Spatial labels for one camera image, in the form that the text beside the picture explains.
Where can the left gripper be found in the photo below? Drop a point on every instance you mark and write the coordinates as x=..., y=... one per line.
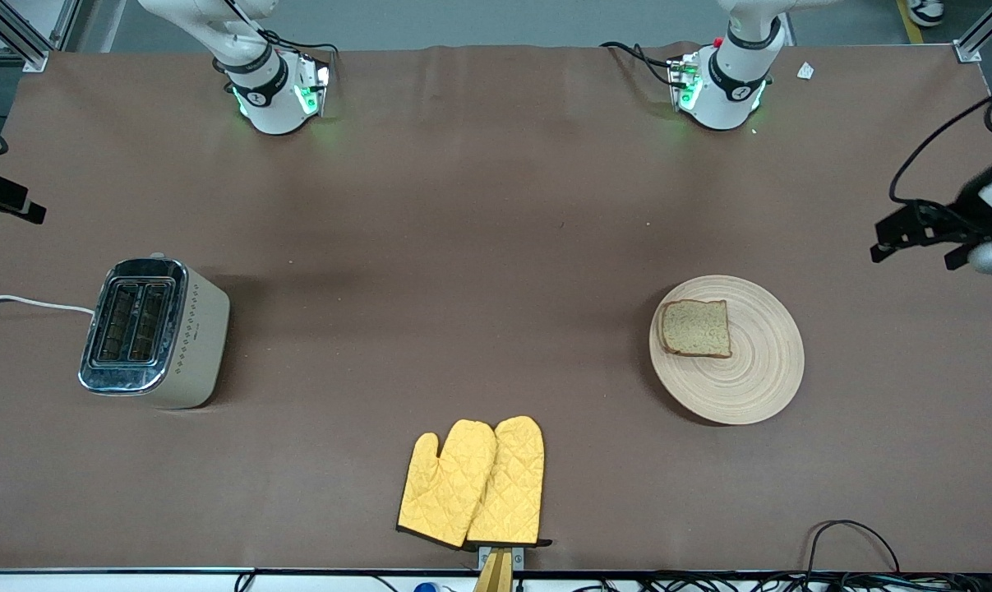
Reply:
x=966, y=210

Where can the round wooden plate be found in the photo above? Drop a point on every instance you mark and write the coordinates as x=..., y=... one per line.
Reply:
x=758, y=370

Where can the brown bread slice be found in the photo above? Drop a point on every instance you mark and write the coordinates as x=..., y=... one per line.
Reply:
x=697, y=329

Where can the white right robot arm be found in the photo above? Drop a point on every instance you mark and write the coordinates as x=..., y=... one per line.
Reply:
x=269, y=107

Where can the cream and chrome toaster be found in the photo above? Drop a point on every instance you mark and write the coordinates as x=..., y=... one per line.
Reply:
x=191, y=345

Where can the small white paper scrap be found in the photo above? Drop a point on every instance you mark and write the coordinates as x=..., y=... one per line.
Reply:
x=805, y=71

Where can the yellow quilted oven mitt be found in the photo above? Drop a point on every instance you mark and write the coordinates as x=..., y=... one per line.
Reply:
x=512, y=485
x=442, y=485

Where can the yellow wooden stick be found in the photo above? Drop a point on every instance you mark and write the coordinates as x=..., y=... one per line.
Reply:
x=496, y=577

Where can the blue cap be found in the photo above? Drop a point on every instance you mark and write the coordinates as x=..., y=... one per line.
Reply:
x=427, y=588

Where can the aluminium frame profile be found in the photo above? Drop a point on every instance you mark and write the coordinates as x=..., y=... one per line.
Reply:
x=31, y=56
x=968, y=51

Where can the small metal bracket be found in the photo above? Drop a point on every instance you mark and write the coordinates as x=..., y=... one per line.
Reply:
x=519, y=559

